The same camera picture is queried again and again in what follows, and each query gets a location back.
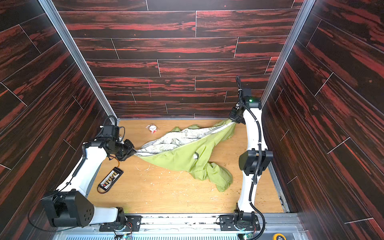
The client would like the green Snoopy zip jacket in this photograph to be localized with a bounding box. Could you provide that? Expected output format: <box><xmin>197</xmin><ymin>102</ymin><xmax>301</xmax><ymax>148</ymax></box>
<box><xmin>135</xmin><ymin>119</ymin><xmax>236</xmax><ymax>192</ymax></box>

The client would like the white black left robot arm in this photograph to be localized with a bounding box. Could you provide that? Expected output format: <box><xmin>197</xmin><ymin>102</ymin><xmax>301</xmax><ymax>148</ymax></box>
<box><xmin>41</xmin><ymin>116</ymin><xmax>136</xmax><ymax>231</ymax></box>

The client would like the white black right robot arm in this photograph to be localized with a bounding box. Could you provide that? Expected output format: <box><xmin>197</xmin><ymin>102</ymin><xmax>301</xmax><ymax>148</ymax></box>
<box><xmin>229</xmin><ymin>76</ymin><xmax>273</xmax><ymax>229</ymax></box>

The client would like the white red tape roll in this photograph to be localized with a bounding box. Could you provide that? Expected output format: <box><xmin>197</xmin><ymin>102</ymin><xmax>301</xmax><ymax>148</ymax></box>
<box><xmin>147</xmin><ymin>124</ymin><xmax>158</xmax><ymax>134</ymax></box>

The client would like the yellow round tape measure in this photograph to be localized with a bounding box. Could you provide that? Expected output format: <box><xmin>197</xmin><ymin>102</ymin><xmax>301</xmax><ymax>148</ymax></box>
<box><xmin>273</xmin><ymin>233</ymin><xmax>287</xmax><ymax>240</ymax></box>

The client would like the black circuit board with wires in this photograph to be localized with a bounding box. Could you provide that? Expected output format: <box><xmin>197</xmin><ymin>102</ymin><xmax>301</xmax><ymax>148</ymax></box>
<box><xmin>97</xmin><ymin>157</ymin><xmax>124</xmax><ymax>194</ymax></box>

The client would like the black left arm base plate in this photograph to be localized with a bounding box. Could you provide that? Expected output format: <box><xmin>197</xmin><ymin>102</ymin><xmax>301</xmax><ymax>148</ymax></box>
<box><xmin>99</xmin><ymin>215</ymin><xmax>142</xmax><ymax>233</ymax></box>

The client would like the aluminium front frame rail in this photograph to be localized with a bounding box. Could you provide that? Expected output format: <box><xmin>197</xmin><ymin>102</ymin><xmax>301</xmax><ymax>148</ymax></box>
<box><xmin>54</xmin><ymin>213</ymin><xmax>310</xmax><ymax>240</ymax></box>

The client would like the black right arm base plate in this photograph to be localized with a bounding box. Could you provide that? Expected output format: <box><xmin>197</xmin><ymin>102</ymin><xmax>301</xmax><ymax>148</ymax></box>
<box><xmin>217</xmin><ymin>213</ymin><xmax>261</xmax><ymax>232</ymax></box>

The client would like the aluminium corner post right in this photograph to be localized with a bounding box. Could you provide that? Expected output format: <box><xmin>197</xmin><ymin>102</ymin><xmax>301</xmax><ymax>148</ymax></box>
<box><xmin>261</xmin><ymin>0</ymin><xmax>316</xmax><ymax>107</ymax></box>

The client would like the aluminium corner post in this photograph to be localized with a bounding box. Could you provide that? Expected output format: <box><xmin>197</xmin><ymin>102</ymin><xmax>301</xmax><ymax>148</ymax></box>
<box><xmin>38</xmin><ymin>0</ymin><xmax>119</xmax><ymax>124</ymax></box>
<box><xmin>261</xmin><ymin>0</ymin><xmax>316</xmax><ymax>107</ymax></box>

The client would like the aluminium corner post left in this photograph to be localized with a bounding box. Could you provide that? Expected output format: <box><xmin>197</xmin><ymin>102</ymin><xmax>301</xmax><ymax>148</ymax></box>
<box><xmin>38</xmin><ymin>0</ymin><xmax>119</xmax><ymax>124</ymax></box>

